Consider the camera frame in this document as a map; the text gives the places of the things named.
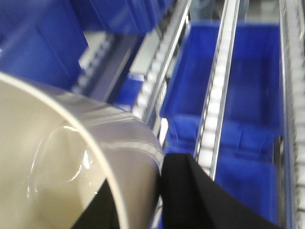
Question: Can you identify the blue crate lower shelf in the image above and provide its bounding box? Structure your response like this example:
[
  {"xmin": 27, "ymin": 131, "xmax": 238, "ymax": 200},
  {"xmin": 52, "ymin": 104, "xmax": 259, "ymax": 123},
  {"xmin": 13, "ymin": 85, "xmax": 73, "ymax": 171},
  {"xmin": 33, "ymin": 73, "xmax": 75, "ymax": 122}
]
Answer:
[{"xmin": 161, "ymin": 22, "xmax": 280, "ymax": 149}]

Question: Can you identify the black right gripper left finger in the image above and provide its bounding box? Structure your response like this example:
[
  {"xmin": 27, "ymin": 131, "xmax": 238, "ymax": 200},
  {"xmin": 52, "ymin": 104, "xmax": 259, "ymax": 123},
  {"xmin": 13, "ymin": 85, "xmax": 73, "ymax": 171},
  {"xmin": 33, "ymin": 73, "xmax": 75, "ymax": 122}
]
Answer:
[{"xmin": 71, "ymin": 180, "xmax": 119, "ymax": 229}]

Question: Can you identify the roller track right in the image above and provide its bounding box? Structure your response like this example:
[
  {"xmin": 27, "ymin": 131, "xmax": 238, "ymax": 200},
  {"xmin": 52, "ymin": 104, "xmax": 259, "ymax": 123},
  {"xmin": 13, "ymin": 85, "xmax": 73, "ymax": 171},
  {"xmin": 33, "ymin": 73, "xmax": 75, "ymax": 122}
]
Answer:
[{"xmin": 279, "ymin": 0, "xmax": 305, "ymax": 229}]

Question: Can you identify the large blue crate front left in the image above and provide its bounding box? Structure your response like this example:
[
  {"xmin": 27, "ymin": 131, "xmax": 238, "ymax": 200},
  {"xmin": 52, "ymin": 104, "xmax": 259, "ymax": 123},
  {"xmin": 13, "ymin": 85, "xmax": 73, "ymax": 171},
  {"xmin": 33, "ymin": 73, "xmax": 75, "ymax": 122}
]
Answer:
[{"xmin": 0, "ymin": 0, "xmax": 87, "ymax": 90}]

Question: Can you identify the roller track left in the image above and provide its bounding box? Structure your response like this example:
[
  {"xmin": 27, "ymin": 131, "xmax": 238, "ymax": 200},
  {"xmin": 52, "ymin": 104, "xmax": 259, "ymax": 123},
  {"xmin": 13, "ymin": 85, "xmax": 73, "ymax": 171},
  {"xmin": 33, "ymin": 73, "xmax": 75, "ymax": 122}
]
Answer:
[{"xmin": 132, "ymin": 0, "xmax": 191, "ymax": 129}]

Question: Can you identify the blue crate rear centre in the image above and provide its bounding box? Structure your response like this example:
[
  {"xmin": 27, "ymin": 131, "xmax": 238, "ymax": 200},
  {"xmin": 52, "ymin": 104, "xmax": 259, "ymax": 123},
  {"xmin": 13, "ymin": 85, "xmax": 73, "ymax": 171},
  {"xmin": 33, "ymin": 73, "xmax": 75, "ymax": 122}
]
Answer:
[{"xmin": 89, "ymin": 0, "xmax": 174, "ymax": 34}]

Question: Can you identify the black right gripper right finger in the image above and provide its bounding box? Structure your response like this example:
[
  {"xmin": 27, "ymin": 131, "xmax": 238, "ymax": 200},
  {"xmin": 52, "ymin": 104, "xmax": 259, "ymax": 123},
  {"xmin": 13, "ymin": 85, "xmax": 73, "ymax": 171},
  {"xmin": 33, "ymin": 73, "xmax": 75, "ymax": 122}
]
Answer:
[{"xmin": 161, "ymin": 153, "xmax": 278, "ymax": 229}]

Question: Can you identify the roller track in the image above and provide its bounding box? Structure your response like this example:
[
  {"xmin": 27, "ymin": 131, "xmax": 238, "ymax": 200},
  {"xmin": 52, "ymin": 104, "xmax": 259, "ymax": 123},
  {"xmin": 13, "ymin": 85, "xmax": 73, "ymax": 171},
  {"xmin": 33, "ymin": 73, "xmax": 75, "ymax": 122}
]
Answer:
[
  {"xmin": 279, "ymin": 0, "xmax": 305, "ymax": 229},
  {"xmin": 132, "ymin": 0, "xmax": 191, "ymax": 129},
  {"xmin": 194, "ymin": 0, "xmax": 240, "ymax": 180}
]

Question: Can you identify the roller track middle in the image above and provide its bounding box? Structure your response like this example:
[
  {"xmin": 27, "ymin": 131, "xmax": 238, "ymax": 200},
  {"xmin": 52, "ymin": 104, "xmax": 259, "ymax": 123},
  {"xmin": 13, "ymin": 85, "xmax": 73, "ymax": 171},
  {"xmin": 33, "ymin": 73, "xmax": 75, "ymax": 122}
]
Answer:
[{"xmin": 194, "ymin": 0, "xmax": 240, "ymax": 180}]

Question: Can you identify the white plastic bin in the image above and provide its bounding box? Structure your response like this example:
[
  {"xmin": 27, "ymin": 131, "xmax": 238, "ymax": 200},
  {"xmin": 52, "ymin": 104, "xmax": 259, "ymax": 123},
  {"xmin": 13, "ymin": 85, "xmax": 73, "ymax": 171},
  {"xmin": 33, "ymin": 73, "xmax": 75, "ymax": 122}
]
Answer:
[{"xmin": 0, "ymin": 73, "xmax": 163, "ymax": 229}]

